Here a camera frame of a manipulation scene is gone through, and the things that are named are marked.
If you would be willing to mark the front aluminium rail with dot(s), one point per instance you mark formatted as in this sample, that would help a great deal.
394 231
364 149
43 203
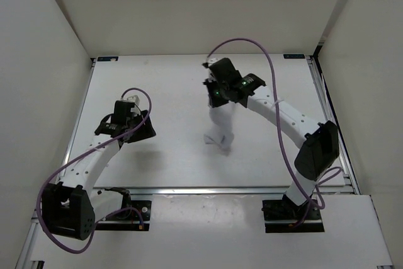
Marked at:
237 190

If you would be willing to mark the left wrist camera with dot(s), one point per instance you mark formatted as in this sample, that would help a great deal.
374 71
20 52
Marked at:
132 98

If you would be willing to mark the right blue corner label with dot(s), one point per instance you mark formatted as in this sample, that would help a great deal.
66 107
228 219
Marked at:
293 56

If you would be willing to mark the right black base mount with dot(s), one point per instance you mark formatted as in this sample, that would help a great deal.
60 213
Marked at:
280 217

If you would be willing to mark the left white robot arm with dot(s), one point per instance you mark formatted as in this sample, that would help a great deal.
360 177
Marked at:
72 206

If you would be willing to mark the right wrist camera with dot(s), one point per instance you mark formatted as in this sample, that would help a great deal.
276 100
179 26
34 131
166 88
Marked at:
209 62

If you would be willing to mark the blue corner label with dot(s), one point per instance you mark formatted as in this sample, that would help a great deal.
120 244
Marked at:
107 58
293 56

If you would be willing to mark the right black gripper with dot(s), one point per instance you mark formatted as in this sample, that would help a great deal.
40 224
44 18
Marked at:
210 82

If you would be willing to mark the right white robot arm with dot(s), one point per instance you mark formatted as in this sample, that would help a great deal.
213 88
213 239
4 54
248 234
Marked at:
317 143

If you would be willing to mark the left blue corner label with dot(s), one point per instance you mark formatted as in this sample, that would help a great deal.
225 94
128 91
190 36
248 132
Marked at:
107 58

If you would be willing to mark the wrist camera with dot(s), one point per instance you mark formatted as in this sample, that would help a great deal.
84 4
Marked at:
209 62
132 98

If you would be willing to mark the right aluminium frame rail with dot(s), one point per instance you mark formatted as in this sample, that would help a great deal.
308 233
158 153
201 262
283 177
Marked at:
330 114

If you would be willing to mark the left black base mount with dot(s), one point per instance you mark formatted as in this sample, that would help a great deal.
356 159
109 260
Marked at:
132 210

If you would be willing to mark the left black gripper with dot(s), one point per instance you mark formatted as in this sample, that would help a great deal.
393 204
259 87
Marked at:
146 131

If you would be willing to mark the aluminium frame rail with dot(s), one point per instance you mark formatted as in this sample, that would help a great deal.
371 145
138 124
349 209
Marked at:
68 151
330 114

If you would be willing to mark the left aluminium frame rail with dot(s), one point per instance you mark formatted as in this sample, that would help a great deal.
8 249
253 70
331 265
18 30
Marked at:
68 151

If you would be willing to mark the white skirt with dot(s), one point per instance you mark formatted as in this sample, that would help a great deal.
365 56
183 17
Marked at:
221 133

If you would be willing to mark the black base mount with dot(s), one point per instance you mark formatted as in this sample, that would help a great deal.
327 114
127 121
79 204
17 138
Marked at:
280 217
132 210

